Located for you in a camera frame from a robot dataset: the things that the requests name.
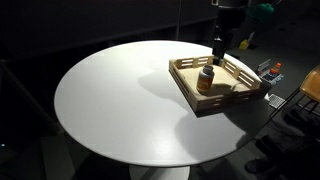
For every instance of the blue patterned box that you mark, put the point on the blue patterned box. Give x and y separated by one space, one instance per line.
272 77

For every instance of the metal floor grate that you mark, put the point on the metal floor grate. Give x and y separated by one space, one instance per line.
277 101

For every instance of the orange bottle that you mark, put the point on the orange bottle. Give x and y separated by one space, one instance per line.
275 69

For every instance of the wooden slotted tray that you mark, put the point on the wooden slotted tray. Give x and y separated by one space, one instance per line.
230 96

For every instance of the small brown bottle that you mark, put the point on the small brown bottle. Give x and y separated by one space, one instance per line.
204 81

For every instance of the yellow chair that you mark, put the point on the yellow chair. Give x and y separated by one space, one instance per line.
311 85

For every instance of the white table pedestal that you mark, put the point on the white table pedestal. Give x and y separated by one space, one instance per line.
160 173

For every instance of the green cloth object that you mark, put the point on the green cloth object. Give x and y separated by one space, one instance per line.
261 11

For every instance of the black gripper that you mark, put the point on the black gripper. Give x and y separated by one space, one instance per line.
230 18

